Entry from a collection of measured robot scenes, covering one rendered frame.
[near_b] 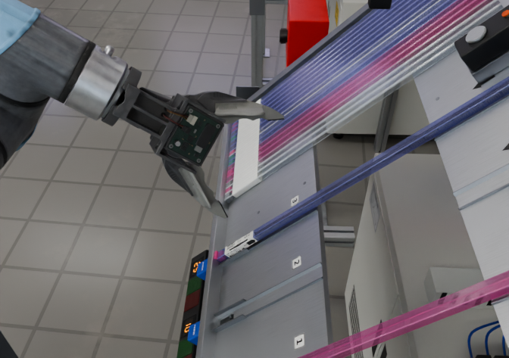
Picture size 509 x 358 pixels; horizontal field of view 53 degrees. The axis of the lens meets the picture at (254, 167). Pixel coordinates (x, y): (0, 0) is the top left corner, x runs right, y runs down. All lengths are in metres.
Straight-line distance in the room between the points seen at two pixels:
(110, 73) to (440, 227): 0.70
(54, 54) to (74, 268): 1.28
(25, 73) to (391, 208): 0.73
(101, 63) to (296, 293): 0.35
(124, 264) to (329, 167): 0.86
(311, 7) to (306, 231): 0.79
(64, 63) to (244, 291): 0.38
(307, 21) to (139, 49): 1.61
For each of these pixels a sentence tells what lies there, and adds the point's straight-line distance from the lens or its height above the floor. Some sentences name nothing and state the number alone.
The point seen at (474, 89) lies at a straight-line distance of 0.66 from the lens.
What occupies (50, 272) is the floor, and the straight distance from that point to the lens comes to 1.80.
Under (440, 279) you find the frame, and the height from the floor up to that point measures 0.67.
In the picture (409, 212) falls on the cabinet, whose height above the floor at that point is 0.62.
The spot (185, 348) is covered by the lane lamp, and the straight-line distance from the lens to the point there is 0.81.
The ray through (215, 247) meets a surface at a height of 0.73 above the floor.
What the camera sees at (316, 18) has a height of 0.78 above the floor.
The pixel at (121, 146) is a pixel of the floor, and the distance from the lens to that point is 2.17.
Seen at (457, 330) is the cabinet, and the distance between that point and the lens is 0.92.
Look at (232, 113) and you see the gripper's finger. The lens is 0.62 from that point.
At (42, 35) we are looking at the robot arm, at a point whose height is 1.12.
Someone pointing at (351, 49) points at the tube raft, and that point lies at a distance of 0.88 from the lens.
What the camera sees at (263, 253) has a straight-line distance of 0.74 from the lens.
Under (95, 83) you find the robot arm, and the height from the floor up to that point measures 1.07.
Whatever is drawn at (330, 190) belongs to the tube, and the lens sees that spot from 0.68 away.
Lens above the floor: 1.37
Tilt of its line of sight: 43 degrees down
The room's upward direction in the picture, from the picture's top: straight up
